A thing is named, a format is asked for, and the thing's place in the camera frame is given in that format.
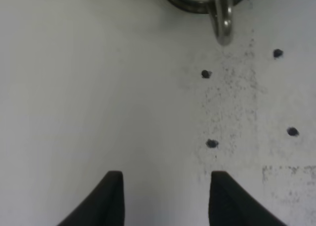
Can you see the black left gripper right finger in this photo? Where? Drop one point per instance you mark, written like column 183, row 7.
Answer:
column 232, row 205

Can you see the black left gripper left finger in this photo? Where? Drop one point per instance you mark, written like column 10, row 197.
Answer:
column 104, row 206

